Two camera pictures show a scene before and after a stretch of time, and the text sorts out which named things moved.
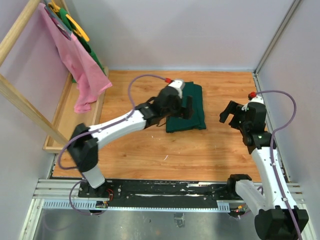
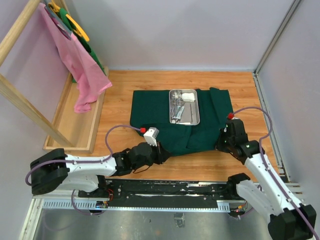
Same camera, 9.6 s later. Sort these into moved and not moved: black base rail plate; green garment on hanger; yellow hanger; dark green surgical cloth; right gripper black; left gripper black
Moved: dark green surgical cloth; left gripper black; right gripper black
Not moved: yellow hanger; green garment on hanger; black base rail plate
